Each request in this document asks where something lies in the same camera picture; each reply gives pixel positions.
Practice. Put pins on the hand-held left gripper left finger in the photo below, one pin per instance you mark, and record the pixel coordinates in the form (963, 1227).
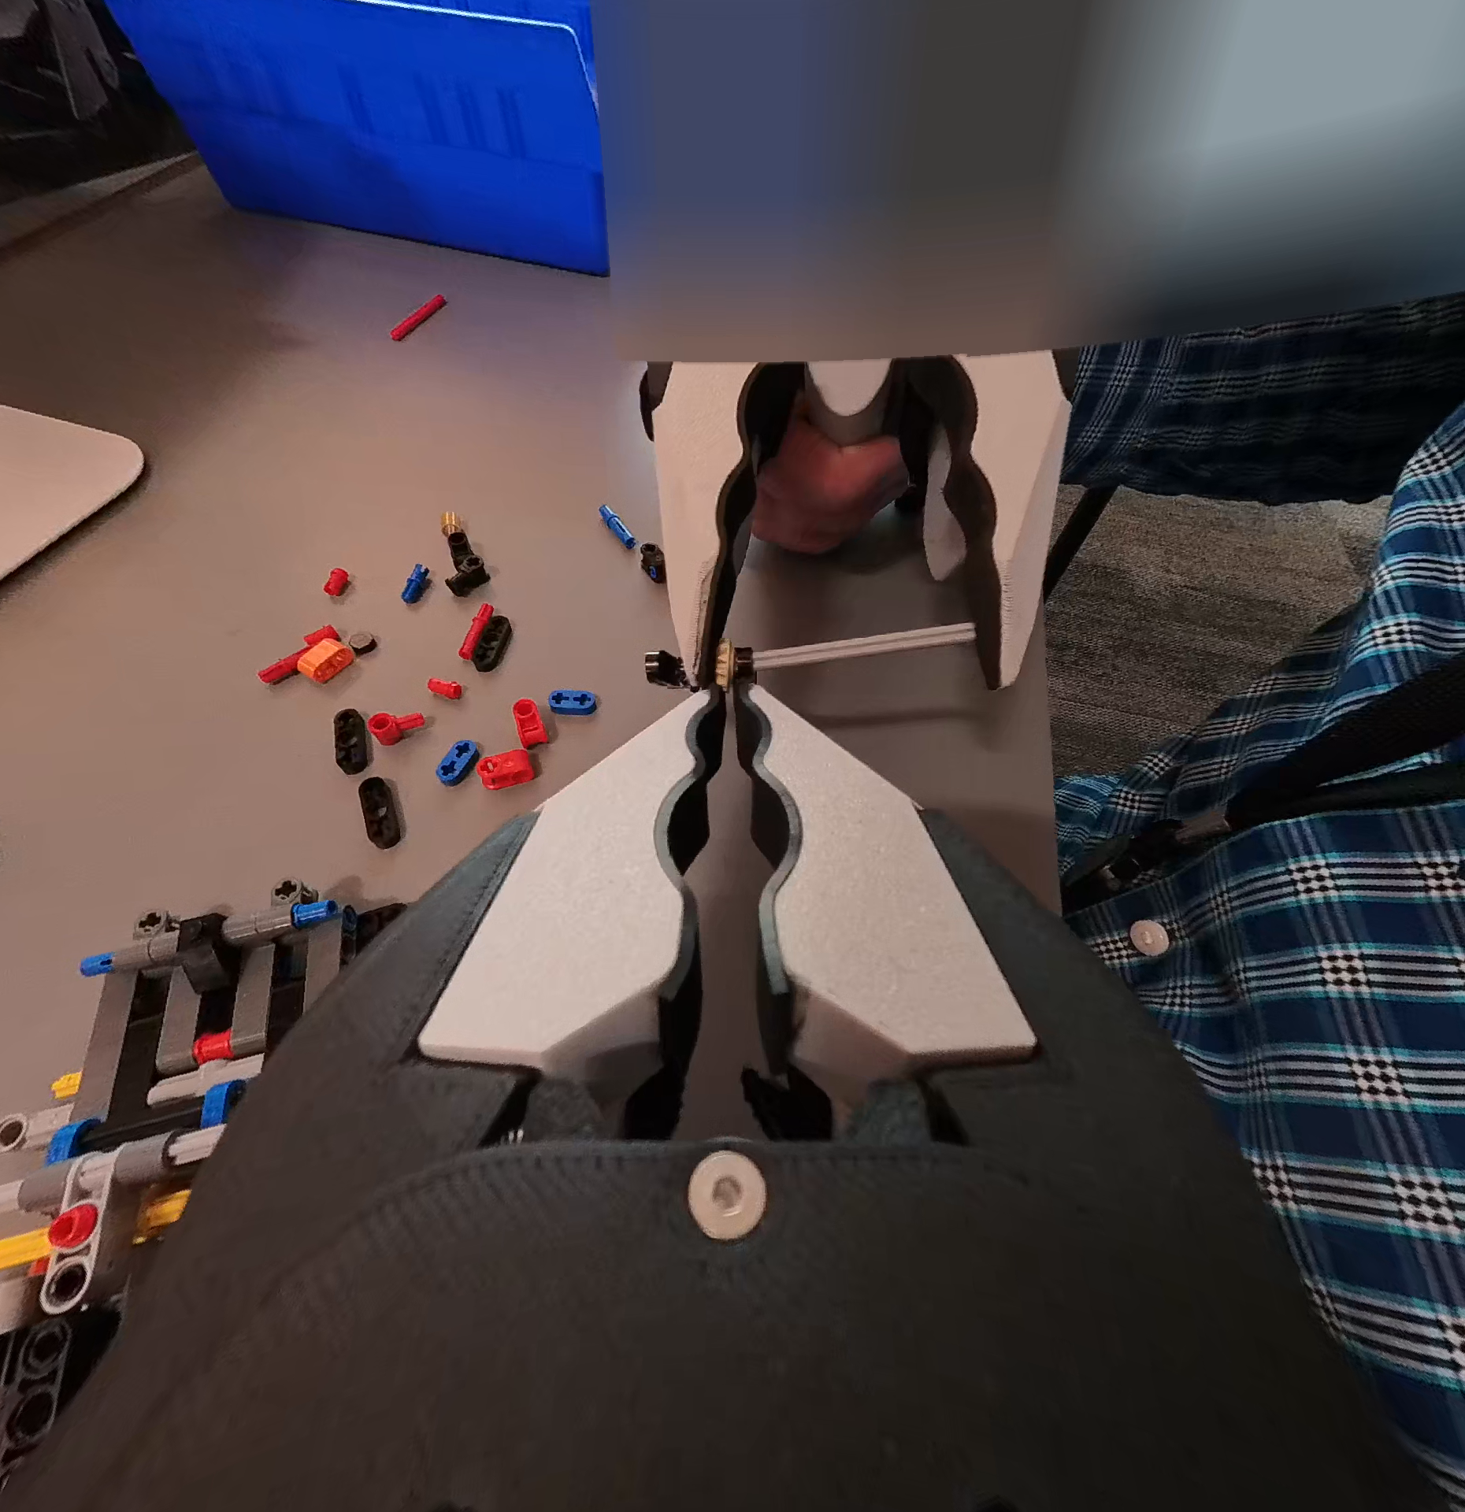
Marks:
(569, 921)

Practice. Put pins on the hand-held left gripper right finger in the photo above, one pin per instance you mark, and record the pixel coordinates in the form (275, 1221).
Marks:
(898, 932)

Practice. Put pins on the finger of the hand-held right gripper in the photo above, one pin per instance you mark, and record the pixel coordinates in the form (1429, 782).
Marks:
(693, 496)
(1023, 496)

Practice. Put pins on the small tan lego gear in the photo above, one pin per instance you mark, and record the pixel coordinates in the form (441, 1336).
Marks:
(725, 661)

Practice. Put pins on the black lego frame red pins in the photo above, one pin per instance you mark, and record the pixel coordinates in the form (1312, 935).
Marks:
(661, 664)

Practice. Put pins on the grey lego axle rod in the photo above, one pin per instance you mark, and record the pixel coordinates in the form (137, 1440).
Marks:
(863, 648)

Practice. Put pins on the person's right forearm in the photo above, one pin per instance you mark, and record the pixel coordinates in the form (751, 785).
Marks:
(1277, 401)

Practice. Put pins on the long blue lego pin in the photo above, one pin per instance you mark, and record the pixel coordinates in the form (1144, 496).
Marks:
(618, 526)

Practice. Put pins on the thin red lego axle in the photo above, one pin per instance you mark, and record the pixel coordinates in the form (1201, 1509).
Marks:
(417, 318)

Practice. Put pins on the scatter of small lego pieces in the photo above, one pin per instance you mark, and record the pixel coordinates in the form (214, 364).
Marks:
(324, 661)

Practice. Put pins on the part-built grey lego chassis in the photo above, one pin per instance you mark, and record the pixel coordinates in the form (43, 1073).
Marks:
(189, 958)

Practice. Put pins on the person's right hand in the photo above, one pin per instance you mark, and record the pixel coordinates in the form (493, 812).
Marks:
(829, 496)

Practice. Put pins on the person's plaid shirt torso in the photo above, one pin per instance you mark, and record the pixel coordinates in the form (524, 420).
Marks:
(1336, 1063)

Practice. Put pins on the blue plastic bin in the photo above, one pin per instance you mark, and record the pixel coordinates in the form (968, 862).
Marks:
(390, 153)

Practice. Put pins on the white book stand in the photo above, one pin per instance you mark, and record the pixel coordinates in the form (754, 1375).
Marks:
(49, 496)

